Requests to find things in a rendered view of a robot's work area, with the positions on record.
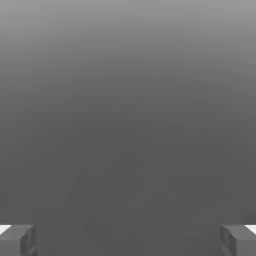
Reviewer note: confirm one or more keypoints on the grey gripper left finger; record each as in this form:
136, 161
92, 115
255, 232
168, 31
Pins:
16, 241

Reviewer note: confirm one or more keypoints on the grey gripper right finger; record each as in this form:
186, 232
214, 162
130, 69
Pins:
240, 242

